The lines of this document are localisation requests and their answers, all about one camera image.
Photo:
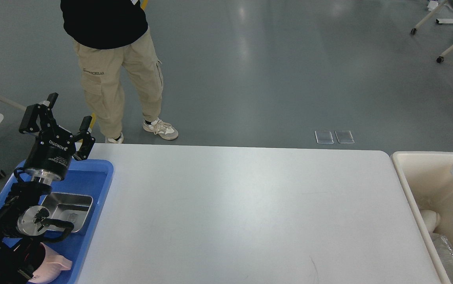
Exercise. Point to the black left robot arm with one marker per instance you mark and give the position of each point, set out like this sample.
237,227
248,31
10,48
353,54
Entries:
24,224

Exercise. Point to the clear floor plate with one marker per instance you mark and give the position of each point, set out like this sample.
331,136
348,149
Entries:
344,137
324,137

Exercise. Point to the clear floor plate left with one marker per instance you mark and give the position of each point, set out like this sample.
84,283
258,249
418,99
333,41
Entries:
324,137

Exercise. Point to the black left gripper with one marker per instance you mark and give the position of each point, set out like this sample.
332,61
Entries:
52,152

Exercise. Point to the square steel tray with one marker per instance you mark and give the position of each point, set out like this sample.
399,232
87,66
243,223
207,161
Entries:
74,208

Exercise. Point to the blue plastic tray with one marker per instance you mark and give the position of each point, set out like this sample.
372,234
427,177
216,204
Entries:
90,177

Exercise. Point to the pink mug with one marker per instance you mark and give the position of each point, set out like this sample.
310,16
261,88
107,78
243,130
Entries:
48,265

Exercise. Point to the person in black top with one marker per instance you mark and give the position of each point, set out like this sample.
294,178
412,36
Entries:
109,35

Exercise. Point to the clear floor plate right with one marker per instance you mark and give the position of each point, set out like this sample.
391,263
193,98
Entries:
344,137

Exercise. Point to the cream plastic bin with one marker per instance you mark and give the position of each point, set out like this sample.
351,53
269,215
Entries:
427,181

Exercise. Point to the clear plastic bag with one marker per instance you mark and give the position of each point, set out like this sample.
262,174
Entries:
444,250

